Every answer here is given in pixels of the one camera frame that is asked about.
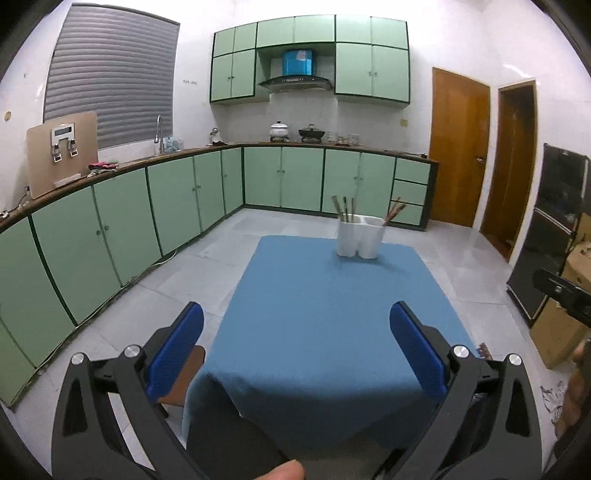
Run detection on red orange floral chopstick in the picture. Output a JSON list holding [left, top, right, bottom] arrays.
[[384, 201, 407, 224]]

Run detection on green lower kitchen cabinets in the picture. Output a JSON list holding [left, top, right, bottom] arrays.
[[1, 145, 439, 405]]

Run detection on green kitchen cabinets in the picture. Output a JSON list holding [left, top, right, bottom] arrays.
[[209, 15, 411, 105], [1, 145, 439, 405]]

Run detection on green upper kitchen cabinets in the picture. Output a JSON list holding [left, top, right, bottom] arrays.
[[209, 15, 411, 105]]

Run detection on person's thumb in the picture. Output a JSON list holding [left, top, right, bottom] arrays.
[[256, 460, 305, 480]]

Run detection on cardboard box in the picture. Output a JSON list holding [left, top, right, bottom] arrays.
[[530, 238, 590, 369]]

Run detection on black cabinet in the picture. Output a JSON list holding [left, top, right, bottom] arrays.
[[507, 144, 590, 326]]

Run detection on blue table cloth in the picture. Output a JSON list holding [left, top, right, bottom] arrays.
[[182, 235, 471, 452]]

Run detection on white utensil holder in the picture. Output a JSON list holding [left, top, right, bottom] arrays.
[[335, 214, 386, 260]]

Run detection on brown wooden door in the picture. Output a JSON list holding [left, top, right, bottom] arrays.
[[429, 68, 491, 227]]

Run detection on chrome faucet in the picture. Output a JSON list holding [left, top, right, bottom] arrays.
[[153, 115, 164, 155]]

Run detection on kettle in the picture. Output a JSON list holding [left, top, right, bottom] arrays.
[[209, 127, 223, 145]]

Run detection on cardboard sheet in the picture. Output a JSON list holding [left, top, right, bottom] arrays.
[[26, 112, 98, 199]]

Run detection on white cooking pot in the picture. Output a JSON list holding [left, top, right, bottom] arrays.
[[270, 121, 290, 143]]

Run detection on black wok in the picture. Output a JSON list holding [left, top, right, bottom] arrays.
[[298, 124, 325, 144]]

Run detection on grey window shutter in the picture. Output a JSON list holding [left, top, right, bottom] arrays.
[[43, 3, 179, 148]]

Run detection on range hood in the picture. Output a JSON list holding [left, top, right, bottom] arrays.
[[257, 48, 334, 94]]

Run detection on white metal bracket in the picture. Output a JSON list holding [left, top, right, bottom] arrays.
[[50, 123, 78, 163]]

